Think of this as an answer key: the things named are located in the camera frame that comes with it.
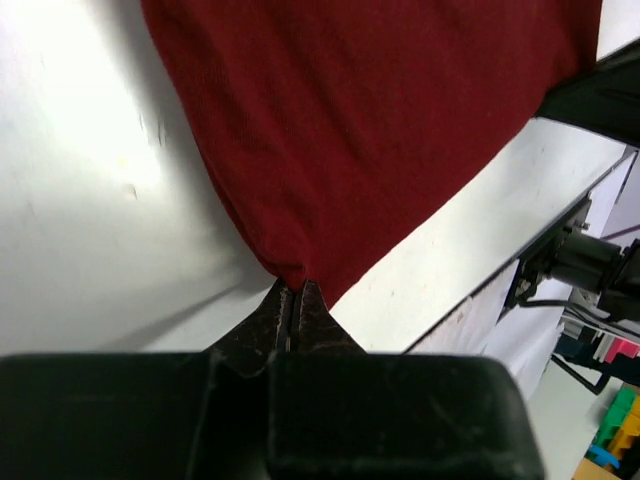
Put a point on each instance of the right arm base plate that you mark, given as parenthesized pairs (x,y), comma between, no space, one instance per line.
(566,253)

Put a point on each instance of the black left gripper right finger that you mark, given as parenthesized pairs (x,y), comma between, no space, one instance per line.
(335,412)

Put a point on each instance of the dark red t shirt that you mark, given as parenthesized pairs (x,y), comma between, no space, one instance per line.
(333,129)

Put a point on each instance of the white paper sheet front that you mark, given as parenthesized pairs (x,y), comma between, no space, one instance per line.
(522,339)

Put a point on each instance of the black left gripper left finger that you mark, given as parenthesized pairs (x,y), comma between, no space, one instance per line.
(163,415)

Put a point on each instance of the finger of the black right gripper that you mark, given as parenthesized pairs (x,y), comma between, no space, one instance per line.
(604,101)

